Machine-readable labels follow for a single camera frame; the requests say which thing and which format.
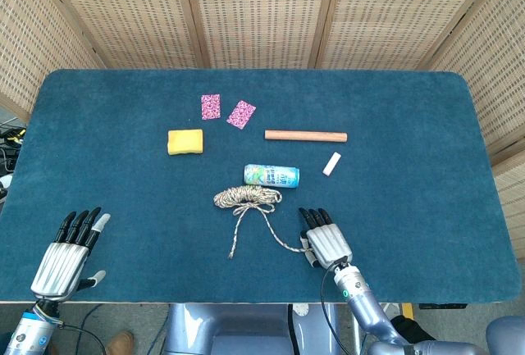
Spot blue floor cable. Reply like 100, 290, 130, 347
75, 304, 103, 340

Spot light blue beverage can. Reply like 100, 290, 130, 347
244, 163, 301, 189

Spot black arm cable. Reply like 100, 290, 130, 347
319, 262, 349, 342
57, 321, 108, 355

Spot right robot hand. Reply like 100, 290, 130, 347
298, 207, 354, 269

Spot white eraser block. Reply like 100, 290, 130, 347
322, 152, 343, 177

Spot black floor cables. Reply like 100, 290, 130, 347
0, 122, 28, 175

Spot blue table cloth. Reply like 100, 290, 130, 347
0, 69, 522, 305

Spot wooden round dowel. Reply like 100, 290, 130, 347
264, 130, 349, 143

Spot woven bamboo folding screen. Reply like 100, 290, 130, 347
0, 0, 525, 258

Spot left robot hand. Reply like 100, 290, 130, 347
30, 207, 112, 301

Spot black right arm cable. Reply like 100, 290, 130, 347
319, 262, 349, 342

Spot black trouser leg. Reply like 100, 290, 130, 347
389, 316, 438, 342

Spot blue-grey robot torso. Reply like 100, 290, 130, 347
162, 303, 366, 355

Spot yellow sponge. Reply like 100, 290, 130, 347
167, 129, 204, 156

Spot brown shoe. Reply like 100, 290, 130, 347
102, 330, 135, 355

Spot braided camouflage rope bundle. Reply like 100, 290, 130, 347
212, 185, 313, 260

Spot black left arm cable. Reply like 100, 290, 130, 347
57, 321, 108, 355

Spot pink patterned card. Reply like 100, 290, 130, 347
226, 100, 257, 130
200, 93, 221, 121

